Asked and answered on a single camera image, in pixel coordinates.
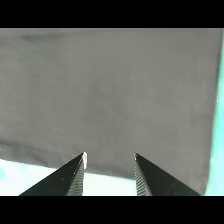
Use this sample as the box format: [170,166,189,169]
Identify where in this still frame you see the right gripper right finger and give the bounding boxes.
[133,152,201,197]

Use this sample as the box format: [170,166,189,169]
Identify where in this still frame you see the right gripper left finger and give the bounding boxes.
[18,151,88,197]

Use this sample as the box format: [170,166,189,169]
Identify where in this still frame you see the grey garment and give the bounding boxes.
[0,27,224,196]

